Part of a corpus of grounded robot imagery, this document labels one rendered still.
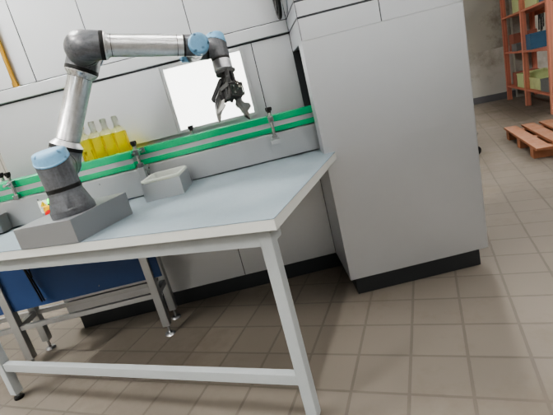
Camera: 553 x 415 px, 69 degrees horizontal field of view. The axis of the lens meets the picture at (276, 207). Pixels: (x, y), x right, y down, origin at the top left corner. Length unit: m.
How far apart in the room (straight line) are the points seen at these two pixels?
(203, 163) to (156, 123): 0.36
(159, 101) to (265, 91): 0.55
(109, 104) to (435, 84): 1.58
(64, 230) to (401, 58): 1.49
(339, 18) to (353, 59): 0.18
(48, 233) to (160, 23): 1.20
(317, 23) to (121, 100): 1.06
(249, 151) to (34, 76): 1.16
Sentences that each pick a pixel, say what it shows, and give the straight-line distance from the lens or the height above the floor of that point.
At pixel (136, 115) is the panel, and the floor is 1.12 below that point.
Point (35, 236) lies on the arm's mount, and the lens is 1.63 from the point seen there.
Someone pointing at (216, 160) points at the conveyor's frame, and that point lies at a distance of 2.01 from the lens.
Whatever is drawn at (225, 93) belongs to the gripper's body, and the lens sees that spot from 1.67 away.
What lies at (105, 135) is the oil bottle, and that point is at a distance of 2.15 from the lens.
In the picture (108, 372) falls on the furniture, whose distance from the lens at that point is 1.85.
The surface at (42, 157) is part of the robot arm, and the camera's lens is 1.54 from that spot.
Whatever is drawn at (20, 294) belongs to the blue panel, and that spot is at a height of 0.42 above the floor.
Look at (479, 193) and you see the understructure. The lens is 2.16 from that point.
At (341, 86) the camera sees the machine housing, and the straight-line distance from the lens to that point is 1.86.
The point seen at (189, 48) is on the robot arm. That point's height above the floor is 1.28.
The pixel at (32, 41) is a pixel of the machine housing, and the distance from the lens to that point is 2.47.
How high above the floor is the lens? 1.06
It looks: 15 degrees down
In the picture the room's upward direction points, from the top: 14 degrees counter-clockwise
